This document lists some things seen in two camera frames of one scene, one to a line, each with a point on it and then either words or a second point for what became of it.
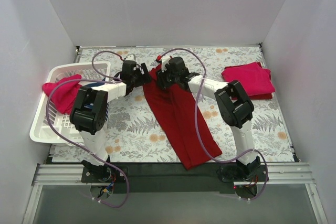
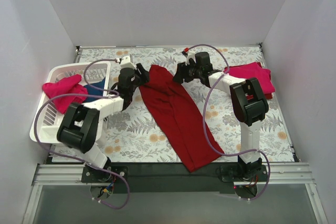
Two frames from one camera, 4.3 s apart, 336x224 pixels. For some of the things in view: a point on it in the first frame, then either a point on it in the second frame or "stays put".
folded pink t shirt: [254, 78] stays put
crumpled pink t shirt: [65, 96] stays put
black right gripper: [163, 76] -> [182, 72]
